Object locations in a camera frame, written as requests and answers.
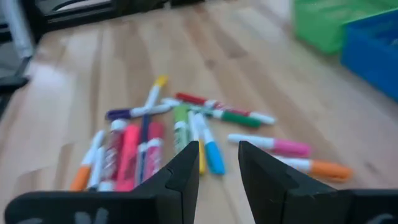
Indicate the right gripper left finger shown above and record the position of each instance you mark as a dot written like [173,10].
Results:
[168,202]

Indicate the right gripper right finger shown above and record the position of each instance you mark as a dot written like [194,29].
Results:
[280,202]

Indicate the magenta Expo dry-erase marker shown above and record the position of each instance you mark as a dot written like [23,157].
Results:
[154,152]

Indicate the yellow cap white marker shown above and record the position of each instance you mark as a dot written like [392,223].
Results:
[202,158]
[155,90]

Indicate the coral pink highlighter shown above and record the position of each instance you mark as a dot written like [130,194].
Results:
[128,155]

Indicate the light blue cap white marker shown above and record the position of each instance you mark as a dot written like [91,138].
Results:
[214,155]

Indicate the red Expo dry-erase marker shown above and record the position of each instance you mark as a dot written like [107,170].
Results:
[113,149]

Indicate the green Expo dry-erase marker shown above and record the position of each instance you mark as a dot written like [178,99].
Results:
[181,124]

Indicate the thin green Expo marker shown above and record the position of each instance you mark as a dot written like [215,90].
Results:
[241,119]

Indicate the thin red Expo marker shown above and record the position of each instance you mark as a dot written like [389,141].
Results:
[192,98]

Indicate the orange cap white marker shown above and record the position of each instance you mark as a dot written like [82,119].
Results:
[81,177]
[329,169]

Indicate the black cap white marker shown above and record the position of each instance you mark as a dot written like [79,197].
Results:
[97,168]

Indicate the purple cap white marker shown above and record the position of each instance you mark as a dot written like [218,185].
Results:
[124,113]

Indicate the blue plastic basket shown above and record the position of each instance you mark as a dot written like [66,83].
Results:
[373,56]

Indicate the green plastic basket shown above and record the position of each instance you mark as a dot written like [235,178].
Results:
[320,25]

